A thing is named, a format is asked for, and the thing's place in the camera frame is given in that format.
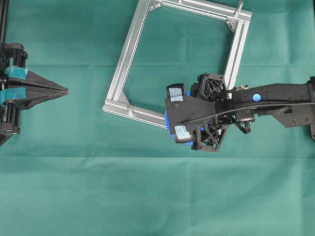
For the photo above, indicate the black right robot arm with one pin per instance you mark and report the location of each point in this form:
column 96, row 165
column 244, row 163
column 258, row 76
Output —
column 290, row 104

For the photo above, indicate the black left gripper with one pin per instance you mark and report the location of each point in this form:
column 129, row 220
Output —
column 14, row 77

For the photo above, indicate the blue plastic spur gear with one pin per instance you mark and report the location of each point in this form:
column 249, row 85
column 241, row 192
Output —
column 189, row 143

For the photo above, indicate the steel shaft far corner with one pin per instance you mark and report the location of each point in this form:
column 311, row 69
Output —
column 238, row 8

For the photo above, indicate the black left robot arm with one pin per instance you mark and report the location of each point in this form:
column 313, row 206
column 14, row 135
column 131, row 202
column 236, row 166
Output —
column 3, row 18

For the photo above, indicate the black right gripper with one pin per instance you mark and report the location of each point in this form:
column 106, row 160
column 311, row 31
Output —
column 211, row 110

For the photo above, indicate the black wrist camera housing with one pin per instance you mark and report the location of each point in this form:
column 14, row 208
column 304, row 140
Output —
column 187, row 113

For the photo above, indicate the green table cloth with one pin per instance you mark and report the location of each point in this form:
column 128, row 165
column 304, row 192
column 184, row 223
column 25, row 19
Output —
column 75, row 170

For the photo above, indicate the square aluminium extrusion frame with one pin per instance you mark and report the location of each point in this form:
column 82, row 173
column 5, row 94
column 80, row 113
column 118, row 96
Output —
column 117, row 103

